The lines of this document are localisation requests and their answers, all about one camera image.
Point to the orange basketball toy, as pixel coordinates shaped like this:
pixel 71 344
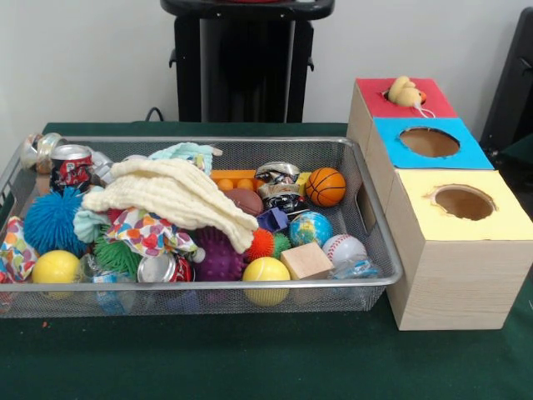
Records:
pixel 325 186

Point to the cream knitted cloth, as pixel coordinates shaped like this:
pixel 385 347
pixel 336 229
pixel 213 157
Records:
pixel 175 196

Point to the mint green knitted cloth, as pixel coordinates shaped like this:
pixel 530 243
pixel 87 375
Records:
pixel 183 151

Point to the crushed red soda can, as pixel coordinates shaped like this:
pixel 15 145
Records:
pixel 164 268

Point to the yellow duck plush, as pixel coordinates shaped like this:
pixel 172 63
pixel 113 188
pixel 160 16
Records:
pixel 404 93

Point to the wooden box with three holes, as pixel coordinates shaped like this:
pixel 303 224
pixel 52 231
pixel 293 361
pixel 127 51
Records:
pixel 458 283

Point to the silver mesh bin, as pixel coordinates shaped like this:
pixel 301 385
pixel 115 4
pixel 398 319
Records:
pixel 25 304

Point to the wooden block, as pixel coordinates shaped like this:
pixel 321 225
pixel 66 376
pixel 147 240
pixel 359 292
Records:
pixel 306 260

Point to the yellow ball with seam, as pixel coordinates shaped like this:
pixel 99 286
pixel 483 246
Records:
pixel 266 275

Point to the white baseball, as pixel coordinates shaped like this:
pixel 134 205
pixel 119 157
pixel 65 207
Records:
pixel 343 248

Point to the dark green table cloth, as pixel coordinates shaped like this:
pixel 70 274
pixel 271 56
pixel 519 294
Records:
pixel 520 158
pixel 250 358

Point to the green spiky rubber ball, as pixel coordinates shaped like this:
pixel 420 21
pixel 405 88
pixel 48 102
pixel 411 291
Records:
pixel 116 254

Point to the blue spiky rubber ball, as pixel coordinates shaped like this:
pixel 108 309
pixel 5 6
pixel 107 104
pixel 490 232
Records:
pixel 52 223

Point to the plain yellow ball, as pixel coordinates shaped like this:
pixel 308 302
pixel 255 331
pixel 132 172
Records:
pixel 54 268

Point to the black stand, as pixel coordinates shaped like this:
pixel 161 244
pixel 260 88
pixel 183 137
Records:
pixel 516 83

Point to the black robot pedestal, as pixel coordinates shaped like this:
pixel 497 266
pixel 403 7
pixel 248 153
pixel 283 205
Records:
pixel 250 62

